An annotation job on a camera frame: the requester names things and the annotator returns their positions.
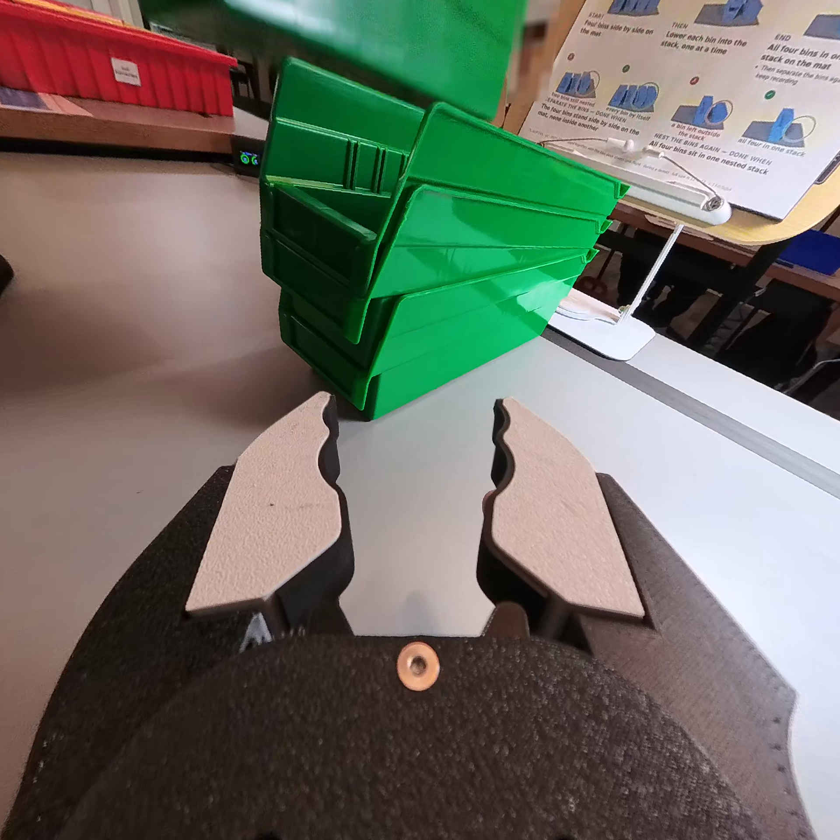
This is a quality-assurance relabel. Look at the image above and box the printed instruction sheet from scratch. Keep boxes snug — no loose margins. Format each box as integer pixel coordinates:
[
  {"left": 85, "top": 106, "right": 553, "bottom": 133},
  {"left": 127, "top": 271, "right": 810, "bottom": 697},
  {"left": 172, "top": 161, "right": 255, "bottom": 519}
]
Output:
[{"left": 518, "top": 0, "right": 840, "bottom": 221}]

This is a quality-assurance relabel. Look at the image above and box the brown wooden desk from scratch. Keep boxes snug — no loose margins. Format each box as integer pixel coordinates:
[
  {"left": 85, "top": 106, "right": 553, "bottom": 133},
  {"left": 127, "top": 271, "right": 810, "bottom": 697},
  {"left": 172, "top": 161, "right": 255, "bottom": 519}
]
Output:
[{"left": 0, "top": 85, "right": 270, "bottom": 161}]

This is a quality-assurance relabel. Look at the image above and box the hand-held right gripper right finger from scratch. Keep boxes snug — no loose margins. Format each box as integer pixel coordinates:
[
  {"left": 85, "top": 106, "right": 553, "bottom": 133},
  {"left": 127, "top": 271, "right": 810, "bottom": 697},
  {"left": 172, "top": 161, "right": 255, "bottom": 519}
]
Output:
[{"left": 476, "top": 396, "right": 647, "bottom": 643}]

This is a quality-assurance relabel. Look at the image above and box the instruction sheet on board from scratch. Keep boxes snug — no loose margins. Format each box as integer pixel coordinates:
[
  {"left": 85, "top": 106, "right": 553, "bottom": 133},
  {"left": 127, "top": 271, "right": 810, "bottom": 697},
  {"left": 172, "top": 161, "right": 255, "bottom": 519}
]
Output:
[{"left": 502, "top": 0, "right": 840, "bottom": 245}]

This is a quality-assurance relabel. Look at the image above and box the red plastic bin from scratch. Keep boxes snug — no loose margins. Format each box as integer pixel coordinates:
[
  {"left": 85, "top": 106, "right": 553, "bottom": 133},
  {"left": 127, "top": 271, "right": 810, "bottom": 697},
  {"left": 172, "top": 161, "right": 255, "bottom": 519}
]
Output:
[{"left": 0, "top": 0, "right": 238, "bottom": 119}]

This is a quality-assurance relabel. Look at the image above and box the blue storage box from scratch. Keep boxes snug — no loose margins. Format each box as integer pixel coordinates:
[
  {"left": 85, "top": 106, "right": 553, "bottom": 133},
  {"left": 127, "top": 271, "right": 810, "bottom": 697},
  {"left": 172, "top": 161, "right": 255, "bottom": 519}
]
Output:
[{"left": 777, "top": 230, "right": 840, "bottom": 277}]

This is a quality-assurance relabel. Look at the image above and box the white page holder bar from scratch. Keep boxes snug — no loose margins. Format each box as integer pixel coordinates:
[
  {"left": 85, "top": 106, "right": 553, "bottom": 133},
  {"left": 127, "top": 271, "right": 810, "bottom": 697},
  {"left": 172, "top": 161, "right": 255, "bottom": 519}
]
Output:
[{"left": 548, "top": 141, "right": 732, "bottom": 227}]

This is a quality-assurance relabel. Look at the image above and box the black power station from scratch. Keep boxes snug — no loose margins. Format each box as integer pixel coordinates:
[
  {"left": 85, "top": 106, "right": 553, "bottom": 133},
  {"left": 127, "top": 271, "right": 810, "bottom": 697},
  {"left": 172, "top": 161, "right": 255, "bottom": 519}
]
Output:
[{"left": 231, "top": 134, "right": 265, "bottom": 179}]

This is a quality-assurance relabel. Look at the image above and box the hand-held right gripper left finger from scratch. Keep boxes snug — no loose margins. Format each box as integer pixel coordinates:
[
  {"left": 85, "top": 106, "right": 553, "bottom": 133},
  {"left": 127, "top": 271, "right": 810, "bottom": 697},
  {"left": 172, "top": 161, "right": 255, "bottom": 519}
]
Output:
[{"left": 184, "top": 391, "right": 357, "bottom": 636}]

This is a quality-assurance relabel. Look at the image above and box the green plastic bin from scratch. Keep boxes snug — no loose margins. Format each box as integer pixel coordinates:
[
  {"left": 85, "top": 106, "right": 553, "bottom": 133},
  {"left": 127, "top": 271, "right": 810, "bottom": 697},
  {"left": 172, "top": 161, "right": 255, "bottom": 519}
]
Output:
[
  {"left": 260, "top": 185, "right": 614, "bottom": 345},
  {"left": 139, "top": 0, "right": 529, "bottom": 120},
  {"left": 277, "top": 252, "right": 599, "bottom": 421},
  {"left": 261, "top": 58, "right": 631, "bottom": 299}
]

